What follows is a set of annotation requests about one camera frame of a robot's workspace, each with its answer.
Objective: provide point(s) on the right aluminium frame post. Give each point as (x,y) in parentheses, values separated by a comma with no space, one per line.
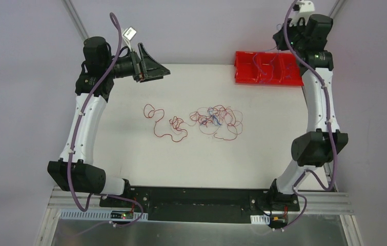
(335,10)

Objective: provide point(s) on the left aluminium frame post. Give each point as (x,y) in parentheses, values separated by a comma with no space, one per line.
(76,19)

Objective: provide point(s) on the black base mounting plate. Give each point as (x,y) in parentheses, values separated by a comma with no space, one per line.
(209,204)

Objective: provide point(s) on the aluminium frame post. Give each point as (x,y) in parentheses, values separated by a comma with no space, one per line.
(76,19)
(335,10)

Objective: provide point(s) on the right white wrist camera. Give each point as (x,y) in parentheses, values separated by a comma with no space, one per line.
(302,11)

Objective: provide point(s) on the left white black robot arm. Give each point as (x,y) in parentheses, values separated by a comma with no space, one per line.
(74,170)

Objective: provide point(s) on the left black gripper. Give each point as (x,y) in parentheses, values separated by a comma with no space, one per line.
(137,66)

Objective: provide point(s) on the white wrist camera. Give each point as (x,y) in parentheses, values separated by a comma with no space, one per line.
(128,34)
(302,11)

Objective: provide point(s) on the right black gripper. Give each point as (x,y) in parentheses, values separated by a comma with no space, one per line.
(282,39)

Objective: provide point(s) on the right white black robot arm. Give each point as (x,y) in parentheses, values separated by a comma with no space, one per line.
(323,139)

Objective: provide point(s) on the red three-compartment plastic bin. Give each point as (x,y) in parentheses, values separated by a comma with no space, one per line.
(265,68)

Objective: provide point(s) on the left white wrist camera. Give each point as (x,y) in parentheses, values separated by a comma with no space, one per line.
(128,34)

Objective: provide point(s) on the white slotted cable duct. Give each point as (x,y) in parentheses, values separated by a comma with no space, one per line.
(102,215)

